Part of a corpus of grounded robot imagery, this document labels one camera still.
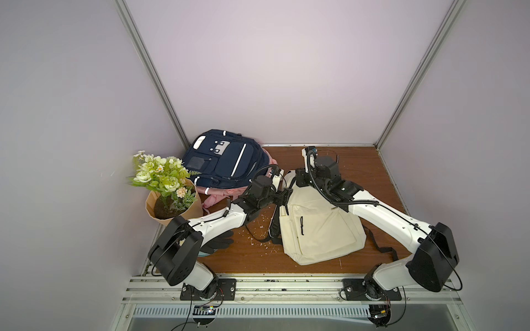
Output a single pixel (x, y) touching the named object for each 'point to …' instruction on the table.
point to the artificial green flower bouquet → (168, 176)
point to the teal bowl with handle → (202, 254)
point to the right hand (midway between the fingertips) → (299, 160)
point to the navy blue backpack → (221, 158)
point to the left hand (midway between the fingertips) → (288, 187)
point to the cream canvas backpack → (315, 228)
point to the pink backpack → (212, 196)
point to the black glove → (222, 241)
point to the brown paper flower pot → (164, 208)
